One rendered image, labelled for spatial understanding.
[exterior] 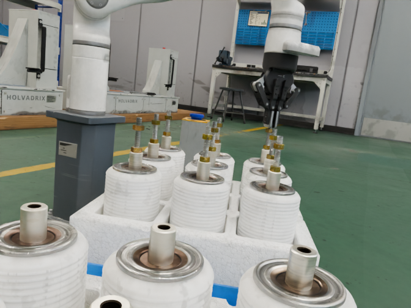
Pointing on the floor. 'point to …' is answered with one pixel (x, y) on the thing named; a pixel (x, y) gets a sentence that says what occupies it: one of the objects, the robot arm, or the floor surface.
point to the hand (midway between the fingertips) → (271, 118)
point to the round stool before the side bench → (232, 103)
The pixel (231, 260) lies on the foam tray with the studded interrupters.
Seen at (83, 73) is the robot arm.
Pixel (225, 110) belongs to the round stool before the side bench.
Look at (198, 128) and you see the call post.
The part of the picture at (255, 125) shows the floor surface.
